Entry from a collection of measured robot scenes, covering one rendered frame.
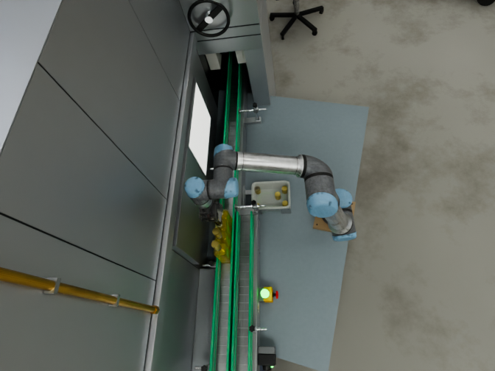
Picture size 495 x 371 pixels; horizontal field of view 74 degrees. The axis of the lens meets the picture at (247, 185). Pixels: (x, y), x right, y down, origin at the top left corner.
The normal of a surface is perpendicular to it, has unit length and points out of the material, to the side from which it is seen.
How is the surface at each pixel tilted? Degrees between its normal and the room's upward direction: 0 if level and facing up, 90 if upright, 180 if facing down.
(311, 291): 0
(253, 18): 90
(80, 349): 90
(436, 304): 0
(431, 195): 0
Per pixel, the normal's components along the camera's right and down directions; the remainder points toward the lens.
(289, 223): -0.15, -0.43
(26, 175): 0.99, -0.05
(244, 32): -0.02, 0.90
